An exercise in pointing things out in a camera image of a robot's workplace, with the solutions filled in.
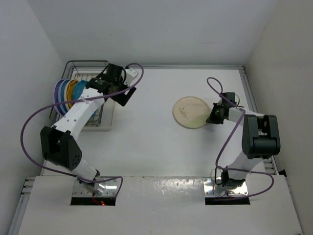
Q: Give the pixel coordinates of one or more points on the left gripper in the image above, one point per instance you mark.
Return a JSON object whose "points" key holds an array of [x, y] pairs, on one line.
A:
{"points": [[122, 98]]}

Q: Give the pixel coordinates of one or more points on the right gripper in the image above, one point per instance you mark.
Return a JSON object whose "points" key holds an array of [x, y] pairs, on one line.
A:
{"points": [[212, 119]]}

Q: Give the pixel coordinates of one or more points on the cream green plate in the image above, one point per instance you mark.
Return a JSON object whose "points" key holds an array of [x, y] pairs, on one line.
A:
{"points": [[191, 112]]}

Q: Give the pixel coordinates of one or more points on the teal dotted plate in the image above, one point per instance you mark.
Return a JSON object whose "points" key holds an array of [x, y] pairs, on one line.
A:
{"points": [[78, 89]]}

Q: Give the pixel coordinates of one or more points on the yellow dotted plate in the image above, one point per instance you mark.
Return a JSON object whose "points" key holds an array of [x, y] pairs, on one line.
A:
{"points": [[70, 89]]}

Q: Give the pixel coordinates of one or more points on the light blue plate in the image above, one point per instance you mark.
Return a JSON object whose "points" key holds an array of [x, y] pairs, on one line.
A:
{"points": [[61, 93]]}

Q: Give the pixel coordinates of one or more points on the purple plate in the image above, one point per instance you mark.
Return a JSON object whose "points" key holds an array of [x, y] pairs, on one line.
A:
{"points": [[55, 97]]}

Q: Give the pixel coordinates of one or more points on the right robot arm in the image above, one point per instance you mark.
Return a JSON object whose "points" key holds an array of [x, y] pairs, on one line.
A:
{"points": [[260, 138]]}

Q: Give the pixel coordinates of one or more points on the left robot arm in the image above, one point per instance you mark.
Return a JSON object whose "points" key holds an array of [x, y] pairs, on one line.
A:
{"points": [[59, 142]]}

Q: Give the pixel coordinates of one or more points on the cream drip tray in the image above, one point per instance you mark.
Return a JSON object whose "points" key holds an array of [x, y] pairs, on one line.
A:
{"points": [[103, 118]]}

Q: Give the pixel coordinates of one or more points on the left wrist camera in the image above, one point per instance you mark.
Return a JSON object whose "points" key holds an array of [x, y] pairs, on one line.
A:
{"points": [[131, 74]]}

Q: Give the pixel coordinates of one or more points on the wire dish rack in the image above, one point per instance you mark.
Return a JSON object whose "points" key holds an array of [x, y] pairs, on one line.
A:
{"points": [[85, 70]]}

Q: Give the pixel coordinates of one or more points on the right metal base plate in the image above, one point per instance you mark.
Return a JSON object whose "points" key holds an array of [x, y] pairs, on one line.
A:
{"points": [[212, 189]]}

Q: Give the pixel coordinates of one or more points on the metal base plate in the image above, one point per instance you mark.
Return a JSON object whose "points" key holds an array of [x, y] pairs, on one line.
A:
{"points": [[212, 189], [108, 188]]}

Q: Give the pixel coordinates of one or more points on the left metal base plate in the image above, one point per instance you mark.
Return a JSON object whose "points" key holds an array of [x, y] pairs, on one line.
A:
{"points": [[108, 188]]}

